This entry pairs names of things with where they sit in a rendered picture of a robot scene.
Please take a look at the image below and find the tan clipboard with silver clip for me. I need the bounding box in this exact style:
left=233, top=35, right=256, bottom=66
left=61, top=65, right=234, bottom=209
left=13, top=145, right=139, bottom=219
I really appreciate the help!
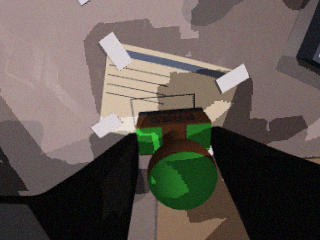
left=156, top=160, right=249, bottom=240

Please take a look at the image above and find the cream paper card taped down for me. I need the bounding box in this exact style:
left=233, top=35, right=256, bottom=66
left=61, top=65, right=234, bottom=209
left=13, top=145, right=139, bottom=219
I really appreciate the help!
left=91, top=32, right=249, bottom=139

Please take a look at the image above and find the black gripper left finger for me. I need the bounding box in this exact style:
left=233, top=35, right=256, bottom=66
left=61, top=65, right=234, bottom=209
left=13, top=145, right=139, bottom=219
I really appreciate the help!
left=0, top=132, right=139, bottom=240

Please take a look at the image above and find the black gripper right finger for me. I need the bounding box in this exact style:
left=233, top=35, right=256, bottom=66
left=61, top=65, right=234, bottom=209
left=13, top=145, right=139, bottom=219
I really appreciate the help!
left=211, top=125, right=320, bottom=240

